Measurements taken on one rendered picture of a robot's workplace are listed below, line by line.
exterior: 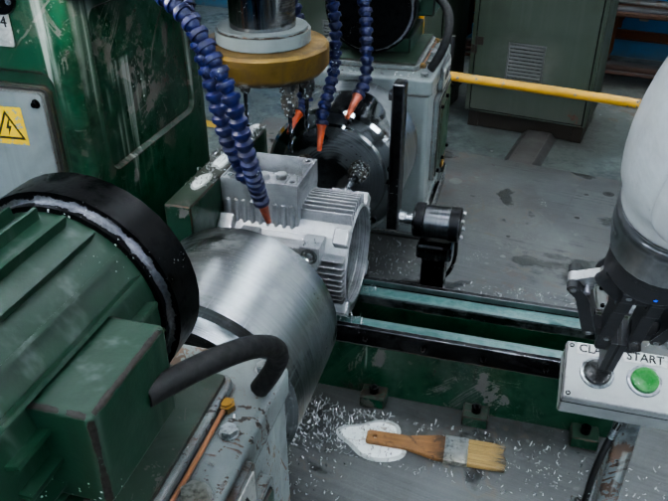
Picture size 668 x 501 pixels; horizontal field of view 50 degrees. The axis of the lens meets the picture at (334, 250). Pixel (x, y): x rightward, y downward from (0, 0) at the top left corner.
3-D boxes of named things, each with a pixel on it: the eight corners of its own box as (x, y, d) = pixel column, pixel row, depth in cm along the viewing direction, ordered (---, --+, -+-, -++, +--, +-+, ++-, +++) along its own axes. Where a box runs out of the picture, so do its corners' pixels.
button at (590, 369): (581, 386, 81) (583, 380, 79) (582, 361, 82) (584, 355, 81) (608, 391, 80) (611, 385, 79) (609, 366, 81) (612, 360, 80)
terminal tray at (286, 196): (223, 221, 109) (219, 177, 105) (249, 190, 117) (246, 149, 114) (297, 231, 106) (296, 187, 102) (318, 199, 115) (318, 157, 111)
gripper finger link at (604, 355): (619, 345, 70) (610, 343, 70) (605, 371, 76) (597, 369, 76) (620, 317, 71) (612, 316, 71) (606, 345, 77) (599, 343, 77)
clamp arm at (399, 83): (382, 229, 122) (388, 83, 109) (386, 221, 124) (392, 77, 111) (402, 232, 121) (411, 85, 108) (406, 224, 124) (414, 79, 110)
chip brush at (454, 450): (363, 450, 105) (363, 446, 105) (369, 425, 110) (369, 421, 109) (505, 474, 102) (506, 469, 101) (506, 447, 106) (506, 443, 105)
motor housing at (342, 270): (220, 317, 113) (209, 212, 103) (261, 256, 129) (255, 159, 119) (342, 339, 108) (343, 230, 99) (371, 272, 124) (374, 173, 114)
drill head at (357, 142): (255, 248, 132) (247, 119, 119) (319, 159, 166) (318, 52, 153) (389, 267, 126) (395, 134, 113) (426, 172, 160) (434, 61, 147)
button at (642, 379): (627, 394, 80) (630, 389, 78) (628, 369, 81) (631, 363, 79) (656, 399, 79) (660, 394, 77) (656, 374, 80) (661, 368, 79)
